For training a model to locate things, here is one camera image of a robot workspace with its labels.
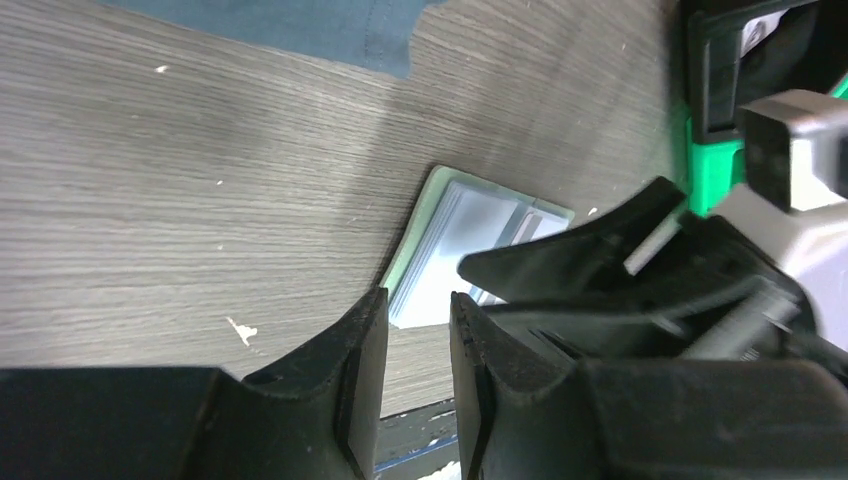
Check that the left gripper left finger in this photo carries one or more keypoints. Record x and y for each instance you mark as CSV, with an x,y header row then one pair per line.
x,y
312,414

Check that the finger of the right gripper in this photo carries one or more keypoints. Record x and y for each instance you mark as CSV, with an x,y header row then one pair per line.
x,y
561,332
587,258

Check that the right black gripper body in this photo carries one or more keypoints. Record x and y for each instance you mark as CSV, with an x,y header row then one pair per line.
x,y
711,294

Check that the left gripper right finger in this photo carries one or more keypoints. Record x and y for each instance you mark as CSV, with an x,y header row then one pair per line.
x,y
522,417

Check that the green bin with black card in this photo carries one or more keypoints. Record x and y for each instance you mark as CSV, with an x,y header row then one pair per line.
x,y
782,139

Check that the white patterned cards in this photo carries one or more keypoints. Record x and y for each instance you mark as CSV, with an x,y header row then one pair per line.
x,y
758,29

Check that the black plastic bin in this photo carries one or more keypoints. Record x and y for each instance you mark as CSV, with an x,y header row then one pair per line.
x,y
808,51

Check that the blue grey cloth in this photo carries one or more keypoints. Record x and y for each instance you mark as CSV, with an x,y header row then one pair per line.
x,y
372,34

